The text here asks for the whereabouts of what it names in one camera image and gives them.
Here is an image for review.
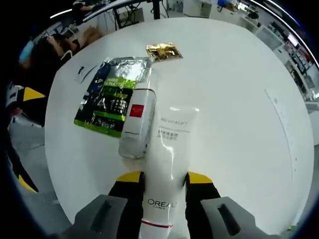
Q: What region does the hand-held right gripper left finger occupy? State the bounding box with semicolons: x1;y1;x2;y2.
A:
59;170;146;239

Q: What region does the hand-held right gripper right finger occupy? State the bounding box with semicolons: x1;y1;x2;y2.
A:
184;170;277;239

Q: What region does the large white skincare tube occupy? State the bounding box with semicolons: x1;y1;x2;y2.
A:
138;106;200;239

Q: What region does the small clear skincare sachet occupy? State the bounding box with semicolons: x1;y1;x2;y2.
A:
74;65;98;85

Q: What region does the green black skincare sachet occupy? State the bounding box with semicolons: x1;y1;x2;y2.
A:
73;76;137;139

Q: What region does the white red-label skincare bottle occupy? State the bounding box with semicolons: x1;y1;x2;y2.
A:
118;88;157;159

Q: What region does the silver blue skincare sachet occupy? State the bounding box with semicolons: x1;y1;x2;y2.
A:
82;56;152;110

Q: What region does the gold foil skincare sachet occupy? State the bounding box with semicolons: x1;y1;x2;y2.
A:
145;41;184;62

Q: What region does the grey mesh office chair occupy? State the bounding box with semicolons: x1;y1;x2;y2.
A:
12;112;45;130

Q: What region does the person's head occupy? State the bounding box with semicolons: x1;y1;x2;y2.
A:
18;34;73;75

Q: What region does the white standing desk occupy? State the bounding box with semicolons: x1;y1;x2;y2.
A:
82;0;166;30

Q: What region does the red white display shelf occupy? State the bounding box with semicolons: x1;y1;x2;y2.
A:
290;44;316;78

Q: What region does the white low cabinet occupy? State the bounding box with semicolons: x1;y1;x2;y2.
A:
208;2;259;32

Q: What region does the pink wall screen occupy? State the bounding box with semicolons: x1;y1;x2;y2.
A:
286;33;299;47

